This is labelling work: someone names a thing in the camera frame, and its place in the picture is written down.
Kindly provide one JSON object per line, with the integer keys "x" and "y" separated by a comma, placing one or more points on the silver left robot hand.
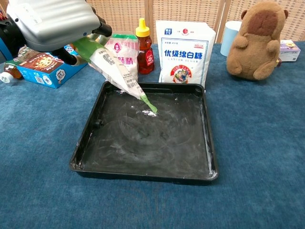
{"x": 54, "y": 21}

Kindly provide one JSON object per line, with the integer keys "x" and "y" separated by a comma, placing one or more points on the green white corn starch bag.
{"x": 112, "y": 66}

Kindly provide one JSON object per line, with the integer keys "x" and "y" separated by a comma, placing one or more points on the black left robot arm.
{"x": 10, "y": 35}

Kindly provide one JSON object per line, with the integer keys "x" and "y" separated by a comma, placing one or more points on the dark green labelled bottle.
{"x": 23, "y": 52}

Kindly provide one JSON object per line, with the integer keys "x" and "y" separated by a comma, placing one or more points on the blue snack box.
{"x": 47, "y": 71}

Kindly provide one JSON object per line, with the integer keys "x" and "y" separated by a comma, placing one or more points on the amber drink bottle white cap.
{"x": 10, "y": 71}

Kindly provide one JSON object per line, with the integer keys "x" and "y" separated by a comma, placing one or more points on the pink white seasoning bag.
{"x": 129, "y": 59}

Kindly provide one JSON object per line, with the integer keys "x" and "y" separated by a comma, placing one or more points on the bear-shaped honey bottle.
{"x": 145, "y": 52}

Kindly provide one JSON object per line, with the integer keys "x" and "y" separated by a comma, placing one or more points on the white caster sugar bag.
{"x": 183, "y": 47}

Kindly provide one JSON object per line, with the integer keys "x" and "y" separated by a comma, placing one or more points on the wooden rattan folding screen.
{"x": 186, "y": 10}

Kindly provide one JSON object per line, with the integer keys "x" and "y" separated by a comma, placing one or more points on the black square plastic tray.
{"x": 147, "y": 143}

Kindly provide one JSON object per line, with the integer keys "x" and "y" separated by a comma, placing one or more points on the light blue cup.
{"x": 228, "y": 38}

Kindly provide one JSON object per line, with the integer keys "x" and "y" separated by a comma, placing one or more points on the brown capybara plush toy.
{"x": 257, "y": 47}

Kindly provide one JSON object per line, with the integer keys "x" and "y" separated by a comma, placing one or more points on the blue table cloth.
{"x": 250, "y": 143}

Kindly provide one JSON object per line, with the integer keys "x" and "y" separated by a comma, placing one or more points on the small purple white box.
{"x": 289, "y": 51}

